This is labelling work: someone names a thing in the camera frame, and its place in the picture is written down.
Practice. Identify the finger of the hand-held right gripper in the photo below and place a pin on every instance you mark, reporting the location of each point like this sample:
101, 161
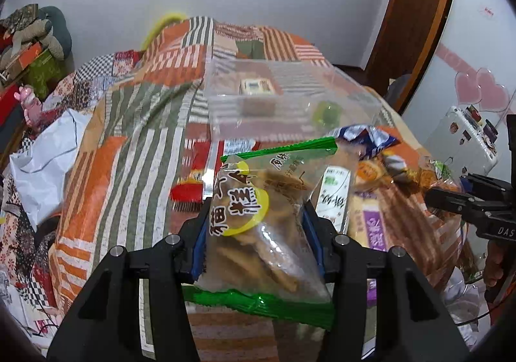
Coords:
447, 201
480, 183

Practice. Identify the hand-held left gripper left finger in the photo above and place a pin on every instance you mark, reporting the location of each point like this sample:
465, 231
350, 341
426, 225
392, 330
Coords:
198, 250

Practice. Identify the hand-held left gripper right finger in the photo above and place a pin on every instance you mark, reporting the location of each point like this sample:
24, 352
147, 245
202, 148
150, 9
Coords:
313, 234

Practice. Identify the orange cracker snack packet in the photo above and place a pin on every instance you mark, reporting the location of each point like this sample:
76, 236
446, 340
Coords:
432, 180

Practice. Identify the green-edged fried stick snack bag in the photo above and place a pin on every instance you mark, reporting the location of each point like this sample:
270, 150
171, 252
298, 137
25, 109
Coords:
258, 225

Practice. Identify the red snack packet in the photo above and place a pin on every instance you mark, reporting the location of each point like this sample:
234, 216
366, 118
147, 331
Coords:
187, 190

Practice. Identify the purple snack packet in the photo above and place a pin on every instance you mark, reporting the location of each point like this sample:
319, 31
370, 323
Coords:
373, 221

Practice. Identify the orange-print bun packet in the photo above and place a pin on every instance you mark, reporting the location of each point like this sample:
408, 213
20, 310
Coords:
369, 173

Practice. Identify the blue white snack packet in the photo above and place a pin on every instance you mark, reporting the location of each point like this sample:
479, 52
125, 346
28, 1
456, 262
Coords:
367, 140

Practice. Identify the clear plastic storage bin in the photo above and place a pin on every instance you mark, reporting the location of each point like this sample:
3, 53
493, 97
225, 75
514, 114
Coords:
290, 114

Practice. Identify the person's right hand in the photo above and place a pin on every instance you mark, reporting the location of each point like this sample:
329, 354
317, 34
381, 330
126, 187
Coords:
494, 265

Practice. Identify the white green-label snack packet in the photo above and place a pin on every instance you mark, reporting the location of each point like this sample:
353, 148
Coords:
333, 193

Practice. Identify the crumpled clear plastic bag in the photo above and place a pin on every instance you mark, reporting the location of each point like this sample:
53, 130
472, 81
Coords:
459, 305

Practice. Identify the green wrapped snack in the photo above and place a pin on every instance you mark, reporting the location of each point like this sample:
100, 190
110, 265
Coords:
326, 114

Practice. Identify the grey upholstered chair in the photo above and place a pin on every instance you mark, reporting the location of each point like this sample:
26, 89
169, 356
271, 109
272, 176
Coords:
397, 90

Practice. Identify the small yellow-white box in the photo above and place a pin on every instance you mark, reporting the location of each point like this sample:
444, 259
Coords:
256, 87

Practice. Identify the white plastic bag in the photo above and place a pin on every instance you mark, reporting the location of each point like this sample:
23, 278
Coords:
44, 168

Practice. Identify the brown wooden door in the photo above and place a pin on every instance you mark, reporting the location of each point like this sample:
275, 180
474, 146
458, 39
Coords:
419, 11

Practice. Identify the checkered patchwork quilt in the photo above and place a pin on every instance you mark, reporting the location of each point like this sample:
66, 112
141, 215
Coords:
96, 68

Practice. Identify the pink toy figure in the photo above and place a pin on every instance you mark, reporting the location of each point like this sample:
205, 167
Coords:
28, 108

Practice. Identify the yellow curved tube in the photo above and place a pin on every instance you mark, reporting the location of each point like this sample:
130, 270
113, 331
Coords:
161, 25

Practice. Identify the orange and green boxes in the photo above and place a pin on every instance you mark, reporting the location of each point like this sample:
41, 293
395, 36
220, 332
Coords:
38, 66

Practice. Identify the pink heart wall decal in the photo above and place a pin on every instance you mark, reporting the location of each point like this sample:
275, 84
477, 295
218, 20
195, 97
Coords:
479, 88

